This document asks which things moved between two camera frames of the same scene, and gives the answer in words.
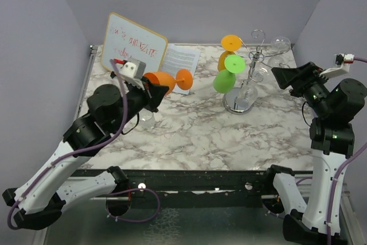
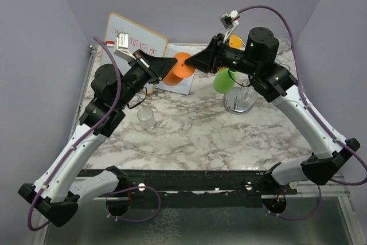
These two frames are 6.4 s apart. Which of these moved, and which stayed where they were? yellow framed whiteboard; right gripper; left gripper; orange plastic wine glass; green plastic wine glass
Moved: orange plastic wine glass; right gripper; left gripper
Stayed: green plastic wine glass; yellow framed whiteboard
